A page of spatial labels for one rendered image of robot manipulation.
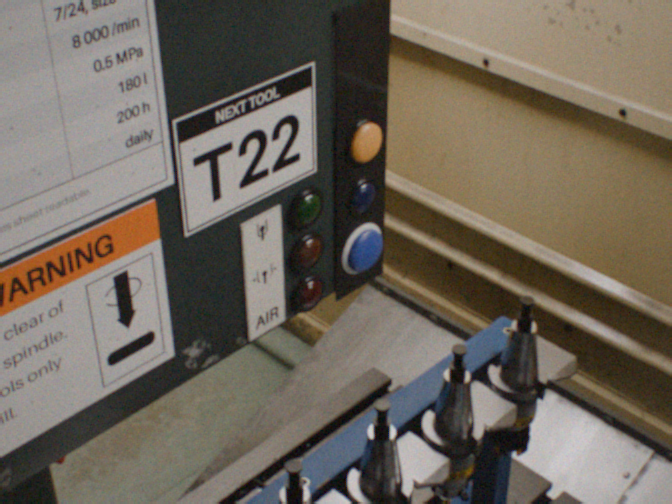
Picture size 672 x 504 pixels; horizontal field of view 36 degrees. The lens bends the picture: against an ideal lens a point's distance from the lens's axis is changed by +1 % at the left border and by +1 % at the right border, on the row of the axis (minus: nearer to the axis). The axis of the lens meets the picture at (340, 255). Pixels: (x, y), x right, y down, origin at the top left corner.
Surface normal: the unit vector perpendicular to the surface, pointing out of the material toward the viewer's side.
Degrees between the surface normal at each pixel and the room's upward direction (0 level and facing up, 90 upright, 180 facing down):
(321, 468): 0
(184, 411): 0
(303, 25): 90
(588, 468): 24
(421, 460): 0
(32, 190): 90
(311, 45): 90
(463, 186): 90
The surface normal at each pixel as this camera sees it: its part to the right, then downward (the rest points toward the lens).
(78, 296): 0.71, 0.40
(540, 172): -0.70, 0.41
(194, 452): 0.00, -0.82
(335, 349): -0.29, -0.58
